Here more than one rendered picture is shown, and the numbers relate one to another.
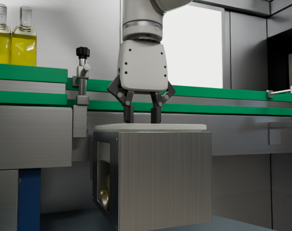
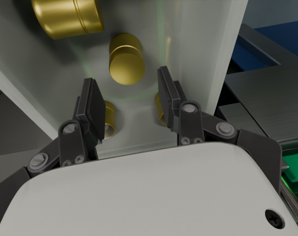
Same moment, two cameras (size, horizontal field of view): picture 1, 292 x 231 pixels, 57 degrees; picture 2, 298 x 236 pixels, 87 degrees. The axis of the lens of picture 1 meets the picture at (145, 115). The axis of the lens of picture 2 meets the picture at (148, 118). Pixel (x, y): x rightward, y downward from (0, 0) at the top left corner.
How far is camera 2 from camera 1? 0.48 m
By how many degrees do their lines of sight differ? 49
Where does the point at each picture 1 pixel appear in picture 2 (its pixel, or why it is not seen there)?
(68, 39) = not seen: outside the picture
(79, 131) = (235, 110)
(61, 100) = not seen: outside the picture
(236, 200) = (3, 146)
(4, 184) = (284, 54)
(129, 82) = (223, 165)
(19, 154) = (297, 73)
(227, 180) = not seen: hidden behind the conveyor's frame
